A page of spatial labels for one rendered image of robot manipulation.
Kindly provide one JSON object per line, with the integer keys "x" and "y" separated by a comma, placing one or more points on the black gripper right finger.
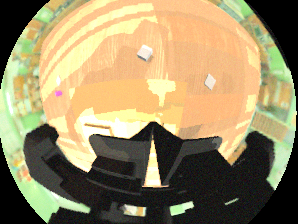
{"x": 170, "y": 150}

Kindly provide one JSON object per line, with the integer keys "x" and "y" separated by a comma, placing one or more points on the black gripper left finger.
{"x": 136, "y": 149}

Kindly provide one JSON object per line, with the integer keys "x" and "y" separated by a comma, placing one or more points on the white puzzle board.
{"x": 123, "y": 107}

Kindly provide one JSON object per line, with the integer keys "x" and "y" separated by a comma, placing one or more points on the white cube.
{"x": 144, "y": 52}

